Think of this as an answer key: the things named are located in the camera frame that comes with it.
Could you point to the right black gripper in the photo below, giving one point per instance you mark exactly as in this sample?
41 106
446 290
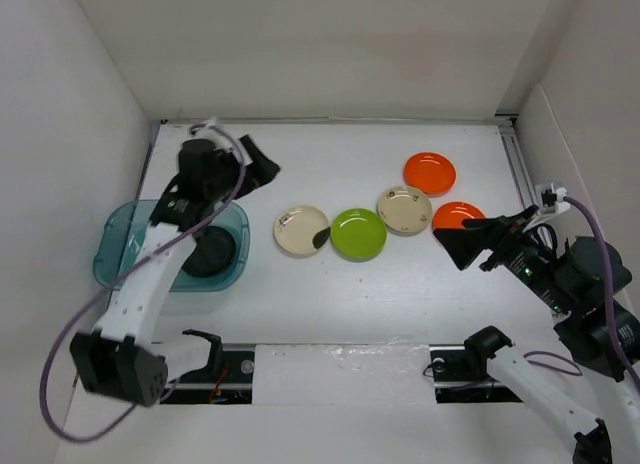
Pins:
463 244

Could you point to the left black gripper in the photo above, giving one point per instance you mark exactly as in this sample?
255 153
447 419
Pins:
262 170

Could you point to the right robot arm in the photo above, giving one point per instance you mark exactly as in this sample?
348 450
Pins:
587 395

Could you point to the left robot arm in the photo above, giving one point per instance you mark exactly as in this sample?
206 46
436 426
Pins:
118 358

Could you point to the teal plastic bin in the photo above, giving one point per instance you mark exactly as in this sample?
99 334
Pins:
124 233

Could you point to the orange plate lower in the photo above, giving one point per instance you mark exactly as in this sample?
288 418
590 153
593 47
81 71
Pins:
452 214

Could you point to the orange plate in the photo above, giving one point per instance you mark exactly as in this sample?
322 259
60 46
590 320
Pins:
452 214
430 172

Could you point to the beige plate with flowers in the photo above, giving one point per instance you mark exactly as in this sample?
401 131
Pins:
405 209

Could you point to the beige plate with black patch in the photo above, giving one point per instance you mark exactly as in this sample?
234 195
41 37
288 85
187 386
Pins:
301 230

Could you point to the orange plate upper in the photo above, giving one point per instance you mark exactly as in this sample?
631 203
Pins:
430 172

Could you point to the green plate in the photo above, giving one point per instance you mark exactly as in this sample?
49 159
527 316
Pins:
358 233

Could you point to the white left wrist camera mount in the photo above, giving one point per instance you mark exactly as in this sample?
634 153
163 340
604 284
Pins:
208 130

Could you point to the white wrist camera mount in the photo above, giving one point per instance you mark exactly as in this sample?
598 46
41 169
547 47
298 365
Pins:
548 203
208 130

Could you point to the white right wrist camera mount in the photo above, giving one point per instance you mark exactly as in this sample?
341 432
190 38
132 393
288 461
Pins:
548 203

